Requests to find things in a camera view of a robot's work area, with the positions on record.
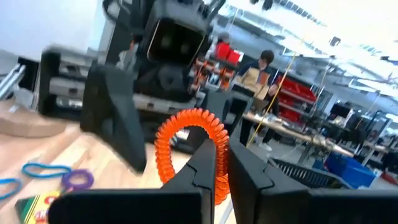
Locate red storage bins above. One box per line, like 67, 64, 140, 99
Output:
214, 40, 244, 66

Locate person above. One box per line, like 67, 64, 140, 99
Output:
238, 49, 282, 147

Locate orange spiral coil bracelet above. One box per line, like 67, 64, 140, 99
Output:
154, 108, 231, 206

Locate yellow green Crayola crayon box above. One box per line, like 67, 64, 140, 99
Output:
14, 190, 63, 224

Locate blue rubber band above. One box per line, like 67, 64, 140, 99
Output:
21, 161, 73, 180
0, 177, 23, 202

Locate long wooden desk grey legs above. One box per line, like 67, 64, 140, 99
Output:
242, 110, 355, 158

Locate red shelf rack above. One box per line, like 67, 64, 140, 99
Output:
275, 73, 318, 124

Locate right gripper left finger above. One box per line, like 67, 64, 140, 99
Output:
48, 139, 218, 224

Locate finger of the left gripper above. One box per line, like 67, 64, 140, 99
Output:
80, 65, 147, 172
186, 89, 253, 154

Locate purple spiral coil bracelet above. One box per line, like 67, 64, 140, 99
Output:
60, 168, 95, 193

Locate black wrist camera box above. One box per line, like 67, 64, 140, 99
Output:
146, 16, 208, 66

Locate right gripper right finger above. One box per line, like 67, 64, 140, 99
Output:
226, 138, 398, 224

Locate blue plastic storage bin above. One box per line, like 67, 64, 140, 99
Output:
323, 151, 377, 190

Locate yellow cable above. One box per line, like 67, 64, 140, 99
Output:
245, 51, 298, 147

